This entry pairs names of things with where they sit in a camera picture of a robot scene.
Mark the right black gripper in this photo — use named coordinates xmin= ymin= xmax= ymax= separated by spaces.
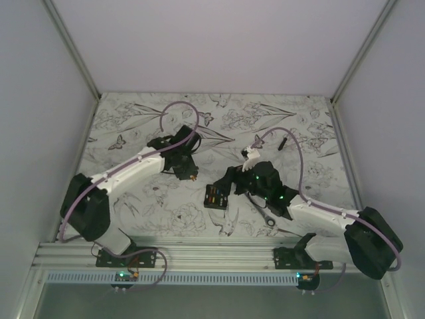
xmin=213 ymin=159 xmax=270 ymax=201

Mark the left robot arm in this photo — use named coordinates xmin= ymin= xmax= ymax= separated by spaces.
xmin=59 ymin=125 xmax=202 ymax=267

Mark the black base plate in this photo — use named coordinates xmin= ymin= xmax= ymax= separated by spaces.
xmin=96 ymin=246 xmax=157 ymax=268
xmin=273 ymin=247 xmax=333 ymax=270

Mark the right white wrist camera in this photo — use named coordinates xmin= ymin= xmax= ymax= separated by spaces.
xmin=241 ymin=146 xmax=260 ymax=172

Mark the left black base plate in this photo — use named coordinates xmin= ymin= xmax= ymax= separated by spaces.
xmin=96 ymin=246 xmax=157 ymax=268

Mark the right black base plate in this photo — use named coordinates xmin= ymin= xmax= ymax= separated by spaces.
xmin=273 ymin=247 xmax=333 ymax=270

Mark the aluminium rail frame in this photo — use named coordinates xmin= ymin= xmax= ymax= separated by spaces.
xmin=31 ymin=241 xmax=396 ymax=273

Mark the black fuse box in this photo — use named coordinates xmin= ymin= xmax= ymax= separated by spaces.
xmin=203 ymin=184 xmax=230 ymax=210

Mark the floral patterned mat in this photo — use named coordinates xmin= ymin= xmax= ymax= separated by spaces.
xmin=79 ymin=92 xmax=355 ymax=237

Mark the grey slotted cable duct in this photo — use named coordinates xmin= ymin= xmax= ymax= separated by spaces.
xmin=46 ymin=271 xmax=299 ymax=286

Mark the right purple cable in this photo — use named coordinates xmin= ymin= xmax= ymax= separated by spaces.
xmin=250 ymin=127 xmax=404 ymax=294

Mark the silver ratchet wrench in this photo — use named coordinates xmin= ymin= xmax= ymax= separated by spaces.
xmin=245 ymin=193 xmax=276 ymax=228

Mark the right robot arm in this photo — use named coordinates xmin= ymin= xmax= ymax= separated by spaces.
xmin=204 ymin=161 xmax=403 ymax=280

